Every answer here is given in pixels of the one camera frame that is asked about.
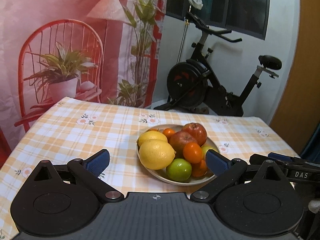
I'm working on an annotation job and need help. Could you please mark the green apple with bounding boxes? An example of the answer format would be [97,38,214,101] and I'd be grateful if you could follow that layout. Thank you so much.
[201,144,219,160]
[166,158,192,182]

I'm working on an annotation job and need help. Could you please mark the dark red apple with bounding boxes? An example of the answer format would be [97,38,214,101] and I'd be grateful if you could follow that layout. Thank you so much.
[169,131,197,158]

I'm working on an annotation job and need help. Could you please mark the yellow lemon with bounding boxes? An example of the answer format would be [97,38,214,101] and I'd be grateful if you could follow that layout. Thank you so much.
[137,131,168,147]
[138,140,176,170]

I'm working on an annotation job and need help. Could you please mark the small mandarin orange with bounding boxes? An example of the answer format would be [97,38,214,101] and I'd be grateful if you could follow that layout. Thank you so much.
[162,128,176,141]

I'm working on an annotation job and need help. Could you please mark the large orange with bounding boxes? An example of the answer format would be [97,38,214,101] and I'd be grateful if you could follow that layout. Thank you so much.
[191,159,208,178]

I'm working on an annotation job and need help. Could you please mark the gloved hand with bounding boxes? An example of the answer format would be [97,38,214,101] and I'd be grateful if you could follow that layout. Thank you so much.
[308,198,320,214]

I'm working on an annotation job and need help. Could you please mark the plaid floral tablecloth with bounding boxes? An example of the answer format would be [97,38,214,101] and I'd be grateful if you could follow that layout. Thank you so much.
[1,98,295,239]

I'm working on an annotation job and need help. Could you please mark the black exercise bike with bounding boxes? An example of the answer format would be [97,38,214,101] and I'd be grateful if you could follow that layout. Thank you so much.
[154,12,282,117]

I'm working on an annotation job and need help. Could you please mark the pink printed backdrop curtain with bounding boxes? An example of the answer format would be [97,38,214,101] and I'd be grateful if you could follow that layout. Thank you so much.
[1,0,167,161]

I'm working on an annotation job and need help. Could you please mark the dark window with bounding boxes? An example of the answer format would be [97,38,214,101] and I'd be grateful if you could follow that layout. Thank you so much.
[166,0,270,40]

